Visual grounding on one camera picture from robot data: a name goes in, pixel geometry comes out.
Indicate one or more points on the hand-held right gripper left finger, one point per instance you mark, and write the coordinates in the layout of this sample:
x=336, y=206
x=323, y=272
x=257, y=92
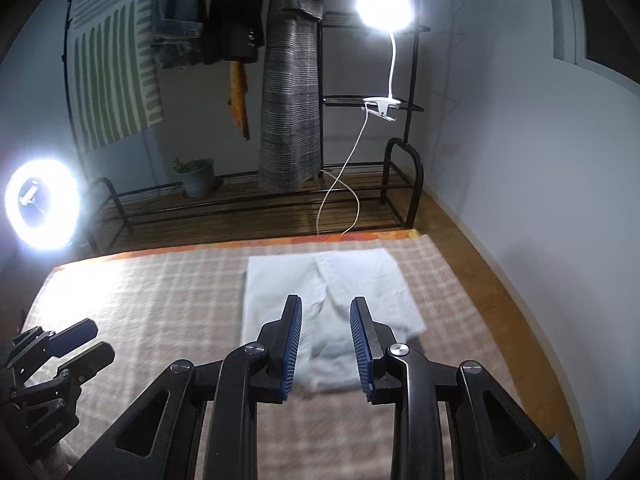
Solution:
x=292, y=340

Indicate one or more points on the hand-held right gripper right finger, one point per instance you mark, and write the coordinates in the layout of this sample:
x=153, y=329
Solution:
x=359, y=345

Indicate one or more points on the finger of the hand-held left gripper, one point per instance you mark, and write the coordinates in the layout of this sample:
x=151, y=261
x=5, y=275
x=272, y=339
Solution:
x=92, y=357
x=75, y=332

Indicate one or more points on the white shirt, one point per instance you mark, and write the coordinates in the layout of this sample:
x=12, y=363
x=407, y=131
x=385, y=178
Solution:
x=280, y=280

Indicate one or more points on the black metal clothes rack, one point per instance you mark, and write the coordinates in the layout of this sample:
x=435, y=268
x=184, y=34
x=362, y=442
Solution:
x=417, y=185

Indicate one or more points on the beige checked blanket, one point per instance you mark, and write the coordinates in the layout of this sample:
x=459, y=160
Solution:
x=150, y=285

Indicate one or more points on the orange patterned mat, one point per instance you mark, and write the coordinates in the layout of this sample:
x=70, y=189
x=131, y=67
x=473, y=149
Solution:
x=385, y=235

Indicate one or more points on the potted plant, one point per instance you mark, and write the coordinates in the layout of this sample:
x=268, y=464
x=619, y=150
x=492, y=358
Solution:
x=197, y=180

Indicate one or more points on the grey plaid coat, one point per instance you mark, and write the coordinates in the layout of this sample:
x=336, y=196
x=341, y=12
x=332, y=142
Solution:
x=290, y=110

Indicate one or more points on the white clip lamp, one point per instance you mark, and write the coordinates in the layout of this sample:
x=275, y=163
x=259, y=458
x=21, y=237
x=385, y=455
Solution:
x=382, y=105

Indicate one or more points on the orange scarf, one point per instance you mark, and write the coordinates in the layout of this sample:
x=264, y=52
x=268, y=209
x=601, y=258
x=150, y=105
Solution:
x=239, y=100

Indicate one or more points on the denim jacket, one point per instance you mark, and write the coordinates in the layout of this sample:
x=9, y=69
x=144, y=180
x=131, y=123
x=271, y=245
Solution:
x=175, y=25

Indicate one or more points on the dark jacket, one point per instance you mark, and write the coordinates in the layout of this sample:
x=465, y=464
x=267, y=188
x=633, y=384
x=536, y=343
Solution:
x=235, y=20

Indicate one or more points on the window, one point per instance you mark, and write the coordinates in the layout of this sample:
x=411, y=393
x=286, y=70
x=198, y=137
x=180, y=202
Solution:
x=610, y=20

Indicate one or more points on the green striped wall cloth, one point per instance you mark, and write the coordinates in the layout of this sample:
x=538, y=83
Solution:
x=110, y=85

